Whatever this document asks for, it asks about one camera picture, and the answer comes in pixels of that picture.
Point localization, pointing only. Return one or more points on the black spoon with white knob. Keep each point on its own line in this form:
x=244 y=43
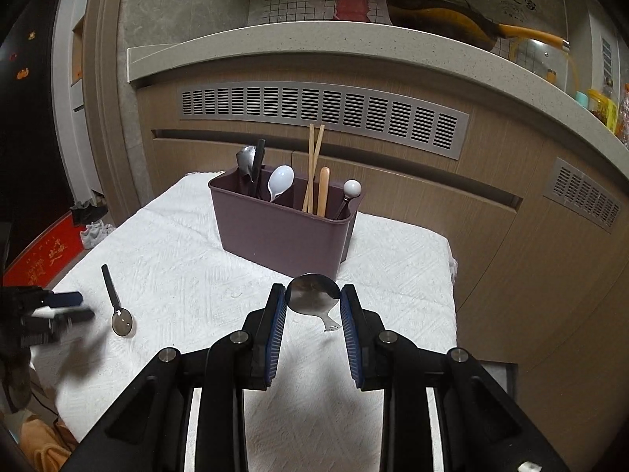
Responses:
x=352 y=188

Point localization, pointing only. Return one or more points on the purple utensil holder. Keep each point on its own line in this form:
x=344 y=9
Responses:
x=275 y=241

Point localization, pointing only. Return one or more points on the white textured table cloth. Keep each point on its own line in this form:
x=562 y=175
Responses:
x=172 y=255

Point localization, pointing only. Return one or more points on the glass pan lid yellow rim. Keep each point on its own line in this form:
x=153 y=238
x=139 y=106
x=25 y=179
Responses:
x=540 y=61

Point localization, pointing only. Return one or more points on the small grey vent grille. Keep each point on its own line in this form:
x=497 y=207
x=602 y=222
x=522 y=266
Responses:
x=585 y=194

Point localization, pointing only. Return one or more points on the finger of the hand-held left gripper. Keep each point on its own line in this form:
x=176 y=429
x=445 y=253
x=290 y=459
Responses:
x=61 y=299
x=69 y=316

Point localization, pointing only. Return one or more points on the grey stone countertop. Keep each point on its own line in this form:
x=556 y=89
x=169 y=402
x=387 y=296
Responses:
x=295 y=39

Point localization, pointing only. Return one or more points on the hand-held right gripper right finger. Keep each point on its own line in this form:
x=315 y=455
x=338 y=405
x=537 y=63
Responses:
x=350 y=334

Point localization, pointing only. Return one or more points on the dark shoes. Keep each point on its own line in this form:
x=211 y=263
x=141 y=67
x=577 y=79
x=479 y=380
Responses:
x=88 y=211

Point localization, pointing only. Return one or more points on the long grey vent grille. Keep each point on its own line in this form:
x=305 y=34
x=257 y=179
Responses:
x=319 y=108

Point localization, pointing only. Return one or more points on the orange cloth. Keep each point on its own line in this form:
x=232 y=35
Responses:
x=44 y=447

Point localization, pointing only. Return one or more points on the wooden cabinet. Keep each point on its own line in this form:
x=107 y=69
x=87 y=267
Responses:
x=540 y=280

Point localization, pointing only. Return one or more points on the black door with stickers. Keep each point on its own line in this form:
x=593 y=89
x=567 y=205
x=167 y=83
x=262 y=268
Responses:
x=29 y=108

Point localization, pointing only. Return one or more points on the white shoes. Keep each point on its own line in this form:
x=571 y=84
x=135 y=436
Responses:
x=98 y=235

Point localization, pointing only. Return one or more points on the white plastic spoon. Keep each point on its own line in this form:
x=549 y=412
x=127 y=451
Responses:
x=281 y=177

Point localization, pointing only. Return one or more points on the red floor mat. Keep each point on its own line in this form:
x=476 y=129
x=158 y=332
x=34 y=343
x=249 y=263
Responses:
x=44 y=250

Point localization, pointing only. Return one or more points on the wooden chopstick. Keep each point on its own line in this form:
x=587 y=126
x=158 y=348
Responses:
x=318 y=147
x=311 y=157

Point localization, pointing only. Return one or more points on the yellow plastic container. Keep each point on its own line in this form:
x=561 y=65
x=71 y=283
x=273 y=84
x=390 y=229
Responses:
x=603 y=110

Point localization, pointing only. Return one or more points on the metal ladle spoon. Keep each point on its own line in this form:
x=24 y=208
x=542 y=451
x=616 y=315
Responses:
x=243 y=160

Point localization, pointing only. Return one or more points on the black plastic spoon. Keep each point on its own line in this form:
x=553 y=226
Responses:
x=121 y=323

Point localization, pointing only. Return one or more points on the teal cup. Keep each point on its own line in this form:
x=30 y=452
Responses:
x=582 y=100

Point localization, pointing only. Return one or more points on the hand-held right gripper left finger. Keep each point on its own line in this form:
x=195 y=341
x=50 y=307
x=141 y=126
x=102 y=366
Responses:
x=277 y=334

